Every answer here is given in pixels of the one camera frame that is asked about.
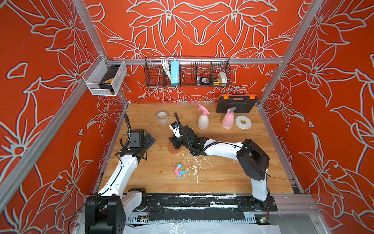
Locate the light blue box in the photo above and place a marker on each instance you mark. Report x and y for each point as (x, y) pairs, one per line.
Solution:
(174, 73)

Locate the pink blue spray nozzle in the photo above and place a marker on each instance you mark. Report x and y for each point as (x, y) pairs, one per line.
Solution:
(179, 167)

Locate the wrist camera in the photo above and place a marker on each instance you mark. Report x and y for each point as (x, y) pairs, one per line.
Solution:
(136, 139)
(176, 129)

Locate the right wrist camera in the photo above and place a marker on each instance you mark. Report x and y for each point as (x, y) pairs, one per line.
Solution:
(176, 129)

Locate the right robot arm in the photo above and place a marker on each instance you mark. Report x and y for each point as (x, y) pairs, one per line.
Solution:
(253, 160)

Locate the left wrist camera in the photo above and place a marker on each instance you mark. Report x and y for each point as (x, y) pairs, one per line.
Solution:
(136, 139)

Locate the black wire basket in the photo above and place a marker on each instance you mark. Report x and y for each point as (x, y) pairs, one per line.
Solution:
(157, 70)

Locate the clear plastic wall bin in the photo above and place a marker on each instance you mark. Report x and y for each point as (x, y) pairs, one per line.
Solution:
(96, 72)

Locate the pink spray bottle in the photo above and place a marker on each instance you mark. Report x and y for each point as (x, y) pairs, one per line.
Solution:
(228, 121)

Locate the clear tape roll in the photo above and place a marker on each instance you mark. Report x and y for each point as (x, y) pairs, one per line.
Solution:
(162, 117)

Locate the white spray bottle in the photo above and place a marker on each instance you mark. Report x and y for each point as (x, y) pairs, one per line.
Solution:
(203, 121)

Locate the white adapter block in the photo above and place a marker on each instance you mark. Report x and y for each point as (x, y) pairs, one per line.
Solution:
(223, 78)

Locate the black device with label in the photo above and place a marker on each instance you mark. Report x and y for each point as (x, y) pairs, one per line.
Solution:
(203, 81)

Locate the black box in bin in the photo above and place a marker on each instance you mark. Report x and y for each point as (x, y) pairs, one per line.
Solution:
(106, 82)

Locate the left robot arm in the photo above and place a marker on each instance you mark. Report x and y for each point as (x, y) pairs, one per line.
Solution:
(107, 212)

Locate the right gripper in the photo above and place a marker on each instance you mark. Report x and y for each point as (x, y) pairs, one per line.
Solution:
(177, 142)

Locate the black orange tool case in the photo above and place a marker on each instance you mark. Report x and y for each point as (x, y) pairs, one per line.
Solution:
(242, 103)

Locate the white tape roll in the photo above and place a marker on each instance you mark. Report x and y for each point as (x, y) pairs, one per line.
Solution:
(243, 122)

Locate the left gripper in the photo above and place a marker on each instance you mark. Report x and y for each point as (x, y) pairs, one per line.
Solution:
(147, 140)

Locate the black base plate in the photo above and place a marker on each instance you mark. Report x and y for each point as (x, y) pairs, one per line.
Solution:
(206, 207)

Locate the clear reddish spray bottle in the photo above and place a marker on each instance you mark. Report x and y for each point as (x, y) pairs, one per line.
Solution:
(173, 150)

